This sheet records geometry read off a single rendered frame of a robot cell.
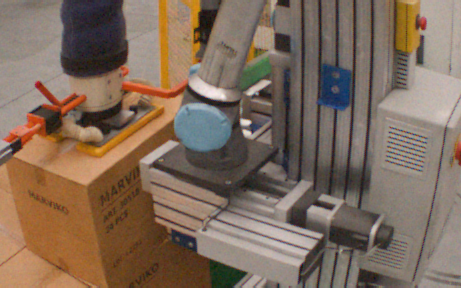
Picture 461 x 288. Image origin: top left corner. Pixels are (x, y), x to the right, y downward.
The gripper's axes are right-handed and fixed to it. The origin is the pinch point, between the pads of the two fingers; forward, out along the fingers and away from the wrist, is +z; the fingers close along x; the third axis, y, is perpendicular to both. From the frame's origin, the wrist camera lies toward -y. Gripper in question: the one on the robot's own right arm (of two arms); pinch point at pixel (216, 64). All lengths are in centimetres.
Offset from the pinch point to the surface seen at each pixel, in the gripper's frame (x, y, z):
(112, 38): -16.0, 31.8, -17.2
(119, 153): -8.5, 40.8, 13.9
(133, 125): -12.6, 27.9, 11.7
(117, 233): -6, 49, 36
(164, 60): -114, -136, 62
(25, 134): -24, 66, 0
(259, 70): -38, -110, 47
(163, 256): -6, 28, 59
